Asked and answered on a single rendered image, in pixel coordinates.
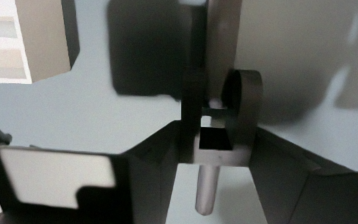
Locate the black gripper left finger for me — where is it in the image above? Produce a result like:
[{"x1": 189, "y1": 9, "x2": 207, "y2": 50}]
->
[{"x1": 0, "y1": 120, "x2": 181, "y2": 224}]

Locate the dark grey rectangular bar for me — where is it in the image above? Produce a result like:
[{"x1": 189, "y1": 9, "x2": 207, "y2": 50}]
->
[{"x1": 201, "y1": 0, "x2": 242, "y2": 109}]

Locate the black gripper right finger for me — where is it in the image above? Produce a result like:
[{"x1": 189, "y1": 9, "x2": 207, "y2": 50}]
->
[{"x1": 248, "y1": 126, "x2": 358, "y2": 224}]

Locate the grey clevis fork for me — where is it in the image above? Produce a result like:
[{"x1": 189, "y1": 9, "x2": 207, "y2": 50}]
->
[{"x1": 179, "y1": 66, "x2": 263, "y2": 216}]

